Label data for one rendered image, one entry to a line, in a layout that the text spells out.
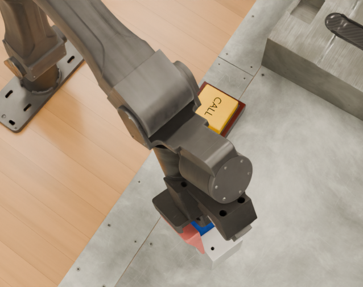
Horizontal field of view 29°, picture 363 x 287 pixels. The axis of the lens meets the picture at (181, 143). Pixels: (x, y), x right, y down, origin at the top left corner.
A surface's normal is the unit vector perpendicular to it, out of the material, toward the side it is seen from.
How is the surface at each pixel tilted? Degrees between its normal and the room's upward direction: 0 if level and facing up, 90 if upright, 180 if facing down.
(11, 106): 0
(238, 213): 60
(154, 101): 27
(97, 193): 0
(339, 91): 90
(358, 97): 90
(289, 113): 0
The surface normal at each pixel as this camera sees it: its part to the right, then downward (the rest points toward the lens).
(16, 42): -0.66, 0.61
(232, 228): 0.51, 0.47
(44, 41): 0.69, 0.70
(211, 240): 0.00, -0.38
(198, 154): -0.33, -0.65
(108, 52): 0.22, -0.15
